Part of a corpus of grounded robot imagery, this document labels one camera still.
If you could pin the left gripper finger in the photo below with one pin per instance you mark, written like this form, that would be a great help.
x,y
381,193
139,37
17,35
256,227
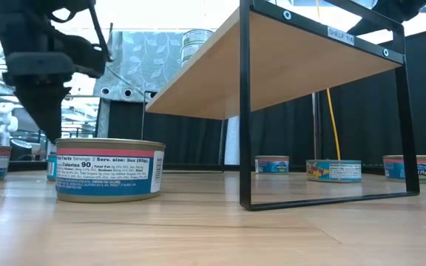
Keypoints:
x,y
43,96

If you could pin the teal label tuna can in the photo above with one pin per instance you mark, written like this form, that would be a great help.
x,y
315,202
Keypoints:
x,y
333,171
51,168

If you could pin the silver can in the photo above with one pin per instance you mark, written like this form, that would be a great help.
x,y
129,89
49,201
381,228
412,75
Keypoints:
x,y
272,165

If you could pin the grey metal pole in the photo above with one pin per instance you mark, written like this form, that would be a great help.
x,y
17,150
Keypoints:
x,y
316,125

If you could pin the white robot figure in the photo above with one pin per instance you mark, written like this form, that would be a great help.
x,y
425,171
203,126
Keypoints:
x,y
2,122

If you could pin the white-top can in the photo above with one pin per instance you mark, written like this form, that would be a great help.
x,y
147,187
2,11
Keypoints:
x,y
105,173

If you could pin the black aluminium table frame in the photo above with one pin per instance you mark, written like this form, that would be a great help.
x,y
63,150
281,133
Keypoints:
x,y
191,167

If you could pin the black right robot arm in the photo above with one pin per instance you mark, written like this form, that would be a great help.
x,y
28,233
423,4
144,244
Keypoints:
x,y
394,9

